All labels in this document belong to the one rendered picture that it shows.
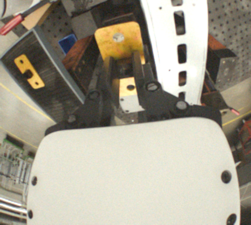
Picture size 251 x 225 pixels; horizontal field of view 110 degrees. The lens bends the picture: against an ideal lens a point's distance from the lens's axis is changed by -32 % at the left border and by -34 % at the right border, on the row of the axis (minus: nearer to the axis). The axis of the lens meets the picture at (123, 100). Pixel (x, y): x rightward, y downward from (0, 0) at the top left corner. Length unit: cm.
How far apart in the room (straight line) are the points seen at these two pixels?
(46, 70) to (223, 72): 53
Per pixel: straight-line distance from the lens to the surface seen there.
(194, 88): 54
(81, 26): 27
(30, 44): 26
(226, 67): 51
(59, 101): 32
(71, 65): 36
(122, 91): 15
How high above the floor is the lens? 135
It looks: 42 degrees down
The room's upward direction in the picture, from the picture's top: 179 degrees counter-clockwise
